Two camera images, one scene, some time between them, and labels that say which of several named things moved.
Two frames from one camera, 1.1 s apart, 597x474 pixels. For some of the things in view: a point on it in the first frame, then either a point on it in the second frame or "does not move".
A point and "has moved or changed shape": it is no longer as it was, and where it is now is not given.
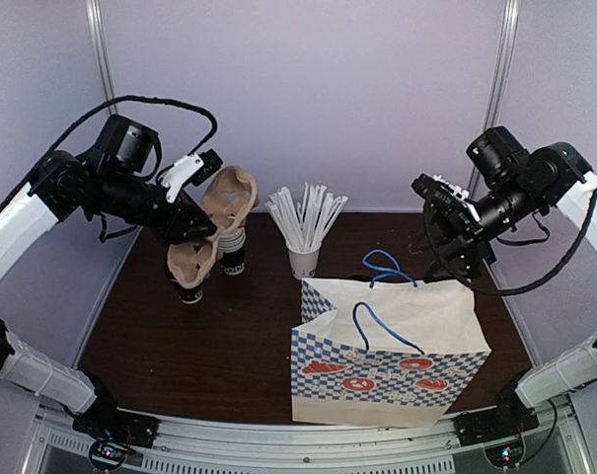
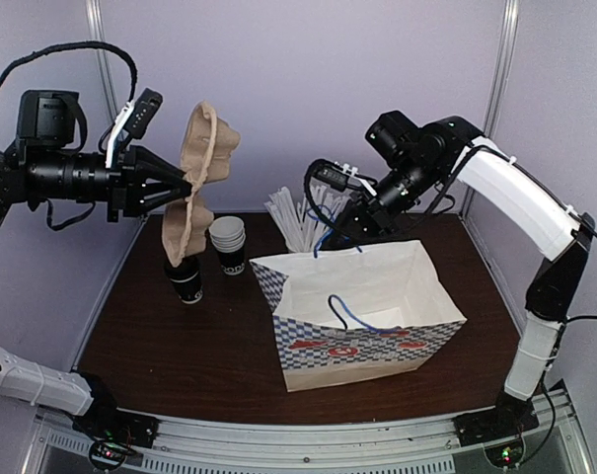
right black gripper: (467, 240) to (373, 227)
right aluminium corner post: (500, 75) does not move
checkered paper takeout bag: (387, 351) has moved or changed shape
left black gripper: (181, 215) to (128, 177)
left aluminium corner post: (97, 21) does not move
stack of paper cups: (231, 248) does not move
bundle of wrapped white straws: (305, 223) does not move
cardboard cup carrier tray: (229, 199) has moved or changed shape
